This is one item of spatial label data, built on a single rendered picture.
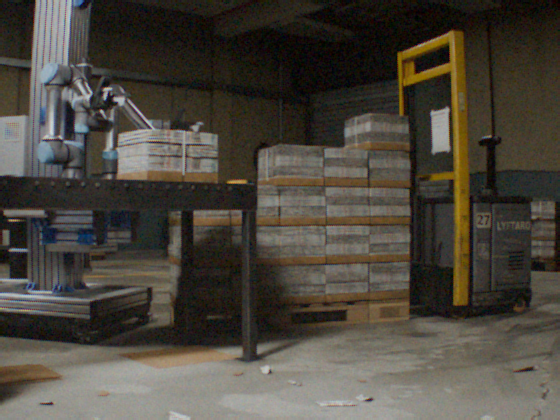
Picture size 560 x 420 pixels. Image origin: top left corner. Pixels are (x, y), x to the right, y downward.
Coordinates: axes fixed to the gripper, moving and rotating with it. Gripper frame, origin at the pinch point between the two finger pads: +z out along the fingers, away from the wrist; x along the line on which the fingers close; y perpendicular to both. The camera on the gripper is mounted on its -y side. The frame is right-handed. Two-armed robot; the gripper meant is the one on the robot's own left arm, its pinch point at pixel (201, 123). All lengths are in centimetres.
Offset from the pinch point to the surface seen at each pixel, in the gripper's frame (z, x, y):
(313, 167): 62, 41, 24
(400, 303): 121, 47, 107
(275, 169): 40, 37, 26
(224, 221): 8, 51, 54
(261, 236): 30, 50, 63
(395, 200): 116, 38, 43
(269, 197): 35, 46, 41
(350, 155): 86, 37, 16
